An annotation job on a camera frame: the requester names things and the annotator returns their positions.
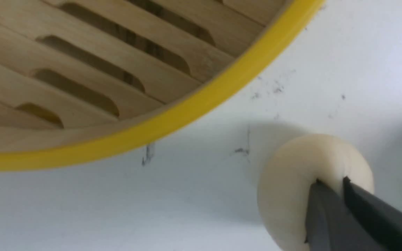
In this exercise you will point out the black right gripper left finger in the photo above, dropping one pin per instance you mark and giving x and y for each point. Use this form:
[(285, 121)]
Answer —
[(330, 226)]

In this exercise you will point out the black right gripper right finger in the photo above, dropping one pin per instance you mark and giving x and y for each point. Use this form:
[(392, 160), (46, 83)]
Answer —
[(379, 219)]

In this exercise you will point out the white bun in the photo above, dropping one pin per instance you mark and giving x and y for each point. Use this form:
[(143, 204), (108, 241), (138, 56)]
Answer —
[(285, 182)]

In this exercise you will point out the bamboo steamer tray yellow rim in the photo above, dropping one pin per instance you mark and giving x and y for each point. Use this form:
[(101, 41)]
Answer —
[(82, 80)]

